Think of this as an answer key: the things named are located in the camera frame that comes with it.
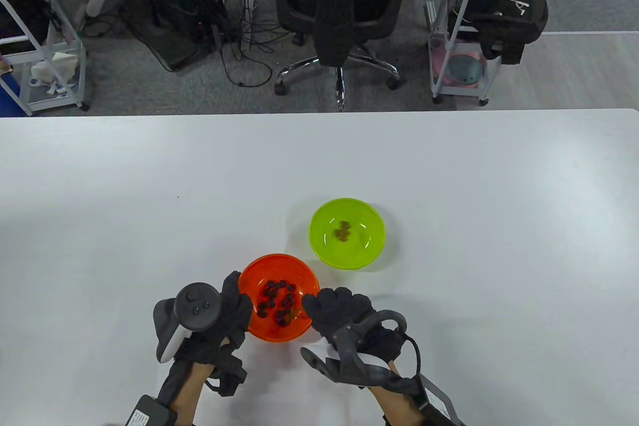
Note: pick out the metal tweezers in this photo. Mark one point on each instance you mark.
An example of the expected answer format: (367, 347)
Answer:
(301, 312)

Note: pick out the person's left hand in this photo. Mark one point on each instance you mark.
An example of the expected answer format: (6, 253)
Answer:
(234, 311)

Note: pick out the teal round lid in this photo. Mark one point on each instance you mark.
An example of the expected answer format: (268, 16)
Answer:
(464, 69)

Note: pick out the black white right controller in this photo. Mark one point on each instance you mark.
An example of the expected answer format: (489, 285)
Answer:
(349, 366)

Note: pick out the pile of raisins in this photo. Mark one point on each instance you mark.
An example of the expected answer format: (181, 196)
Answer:
(274, 296)

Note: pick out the white metal cart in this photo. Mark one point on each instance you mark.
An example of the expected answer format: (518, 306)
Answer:
(458, 91)
(55, 101)

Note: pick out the black white left controller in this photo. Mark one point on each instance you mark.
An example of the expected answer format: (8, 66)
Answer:
(197, 306)

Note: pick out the black left wrist sensor module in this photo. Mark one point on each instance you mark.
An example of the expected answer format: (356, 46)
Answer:
(232, 376)

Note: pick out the white crumpled bag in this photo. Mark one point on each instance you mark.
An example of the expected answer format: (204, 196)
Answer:
(55, 69)

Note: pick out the pink tray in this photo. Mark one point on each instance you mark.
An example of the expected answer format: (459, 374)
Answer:
(438, 61)

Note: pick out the orange plastic bowl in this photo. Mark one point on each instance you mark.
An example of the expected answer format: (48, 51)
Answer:
(264, 268)

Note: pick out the blue object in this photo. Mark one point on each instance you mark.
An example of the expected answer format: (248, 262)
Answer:
(6, 96)

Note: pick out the green plastic bowl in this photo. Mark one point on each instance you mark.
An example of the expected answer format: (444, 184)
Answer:
(359, 251)

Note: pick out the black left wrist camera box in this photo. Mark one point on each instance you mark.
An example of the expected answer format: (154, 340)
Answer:
(147, 413)

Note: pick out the black white controller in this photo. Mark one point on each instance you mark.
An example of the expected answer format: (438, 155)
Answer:
(349, 366)
(197, 306)

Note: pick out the person's right forearm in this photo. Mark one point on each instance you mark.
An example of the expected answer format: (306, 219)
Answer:
(399, 406)

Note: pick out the person's right hand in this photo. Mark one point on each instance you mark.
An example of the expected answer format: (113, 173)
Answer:
(339, 311)

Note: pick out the black bag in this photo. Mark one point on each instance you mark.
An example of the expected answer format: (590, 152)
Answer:
(20, 16)

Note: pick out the black backpack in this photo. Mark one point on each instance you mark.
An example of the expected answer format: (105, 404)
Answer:
(504, 26)

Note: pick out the person's left forearm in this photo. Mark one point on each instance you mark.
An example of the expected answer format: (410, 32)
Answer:
(192, 388)

